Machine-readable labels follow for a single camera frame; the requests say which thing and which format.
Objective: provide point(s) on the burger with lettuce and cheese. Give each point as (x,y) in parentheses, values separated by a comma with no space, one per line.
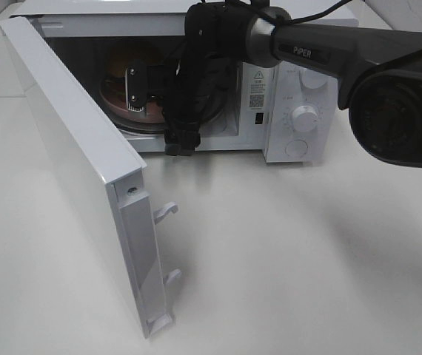
(120,56)

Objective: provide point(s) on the pink round plate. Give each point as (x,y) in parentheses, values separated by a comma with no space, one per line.
(118,107)

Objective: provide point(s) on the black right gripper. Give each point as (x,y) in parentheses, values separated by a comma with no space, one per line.
(192,88)

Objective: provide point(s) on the glass microwave turntable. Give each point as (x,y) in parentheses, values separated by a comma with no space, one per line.
(215,126)

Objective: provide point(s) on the round white door button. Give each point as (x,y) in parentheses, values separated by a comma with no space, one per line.
(297,148)

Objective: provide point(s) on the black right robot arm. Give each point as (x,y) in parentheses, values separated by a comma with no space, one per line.
(379,72)

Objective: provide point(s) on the white microwave knob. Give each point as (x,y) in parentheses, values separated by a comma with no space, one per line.
(312,79)
(304,118)

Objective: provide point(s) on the white microwave door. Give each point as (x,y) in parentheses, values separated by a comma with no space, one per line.
(100,173)

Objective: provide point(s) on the white microwave oven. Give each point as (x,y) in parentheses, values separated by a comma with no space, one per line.
(258,110)

